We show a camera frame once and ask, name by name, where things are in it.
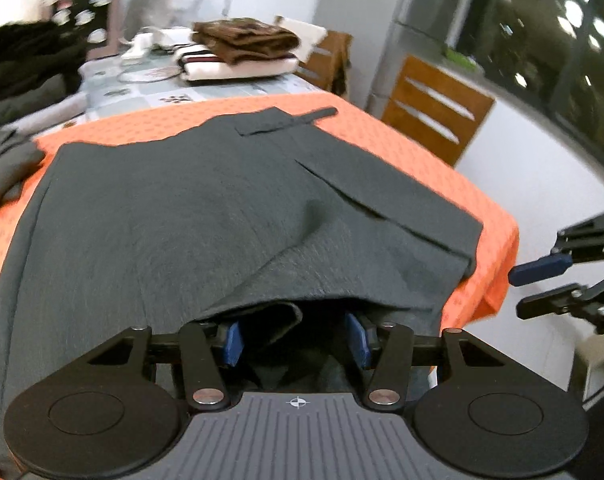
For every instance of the orange patterned mat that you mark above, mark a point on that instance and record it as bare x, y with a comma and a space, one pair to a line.
406, 160

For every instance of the grey pants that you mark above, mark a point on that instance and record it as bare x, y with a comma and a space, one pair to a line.
182, 220

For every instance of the white striped folded sweater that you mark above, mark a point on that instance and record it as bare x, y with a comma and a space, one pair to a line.
242, 70

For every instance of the dark grey garment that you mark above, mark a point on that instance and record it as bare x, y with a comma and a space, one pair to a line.
7, 160

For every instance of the silver refrigerator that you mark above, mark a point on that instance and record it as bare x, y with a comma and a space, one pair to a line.
421, 10

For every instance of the wooden slatted chair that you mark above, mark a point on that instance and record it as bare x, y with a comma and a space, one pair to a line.
406, 80

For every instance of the light grey folded cloth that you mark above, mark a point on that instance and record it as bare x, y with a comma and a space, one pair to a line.
57, 115

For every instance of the white cloth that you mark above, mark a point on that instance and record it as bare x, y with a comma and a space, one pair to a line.
307, 35

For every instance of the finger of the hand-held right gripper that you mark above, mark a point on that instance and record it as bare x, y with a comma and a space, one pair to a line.
536, 267
546, 302

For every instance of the white flat box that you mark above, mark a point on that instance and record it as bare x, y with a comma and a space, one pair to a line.
174, 37

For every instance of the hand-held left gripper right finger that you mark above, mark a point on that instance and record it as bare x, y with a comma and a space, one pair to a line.
358, 340

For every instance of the pile of black clothes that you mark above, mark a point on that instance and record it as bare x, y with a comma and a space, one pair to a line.
27, 60

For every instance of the floral checked tablecloth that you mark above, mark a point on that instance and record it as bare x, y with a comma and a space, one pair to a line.
132, 95

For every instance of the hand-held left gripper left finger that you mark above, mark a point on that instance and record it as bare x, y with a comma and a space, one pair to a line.
233, 345

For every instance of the pink framed box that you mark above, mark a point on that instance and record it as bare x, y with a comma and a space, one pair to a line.
109, 25

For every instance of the brown patterned folded sweater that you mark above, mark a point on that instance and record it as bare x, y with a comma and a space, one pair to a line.
247, 40

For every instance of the dark window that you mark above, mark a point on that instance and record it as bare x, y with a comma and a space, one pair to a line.
556, 60

